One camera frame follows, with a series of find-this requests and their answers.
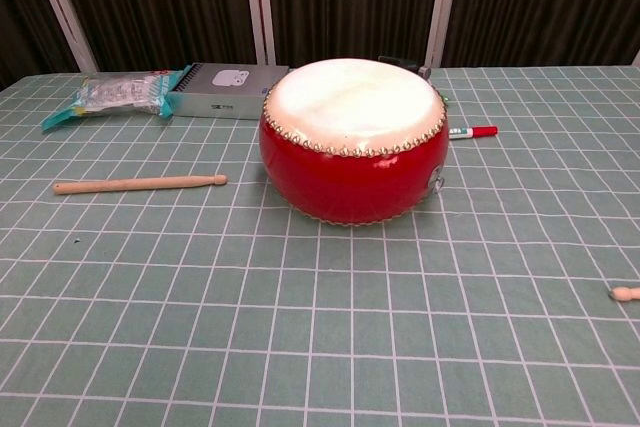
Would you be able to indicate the red drum with white skin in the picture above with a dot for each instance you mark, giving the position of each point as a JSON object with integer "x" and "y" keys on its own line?
{"x": 350, "y": 187}

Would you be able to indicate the white partition post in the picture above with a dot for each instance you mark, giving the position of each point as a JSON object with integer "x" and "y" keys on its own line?
{"x": 259, "y": 7}
{"x": 444, "y": 7}
{"x": 65, "y": 12}

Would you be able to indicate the clear snack bag teal edges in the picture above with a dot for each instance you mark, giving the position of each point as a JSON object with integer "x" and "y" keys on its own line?
{"x": 115, "y": 94}

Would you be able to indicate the grey earbuds box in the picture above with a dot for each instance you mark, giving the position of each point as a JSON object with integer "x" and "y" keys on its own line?
{"x": 225, "y": 102}

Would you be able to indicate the wooden drumstick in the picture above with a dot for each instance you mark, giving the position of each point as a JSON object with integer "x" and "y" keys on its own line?
{"x": 140, "y": 183}
{"x": 627, "y": 293}

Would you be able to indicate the red capped marker pen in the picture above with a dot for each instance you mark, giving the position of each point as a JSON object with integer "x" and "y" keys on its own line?
{"x": 480, "y": 131}

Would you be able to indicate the green gridded cutting mat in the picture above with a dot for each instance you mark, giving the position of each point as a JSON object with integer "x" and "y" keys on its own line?
{"x": 320, "y": 347}

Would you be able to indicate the green sachet packet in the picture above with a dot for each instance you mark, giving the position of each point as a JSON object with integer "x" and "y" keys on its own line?
{"x": 444, "y": 99}

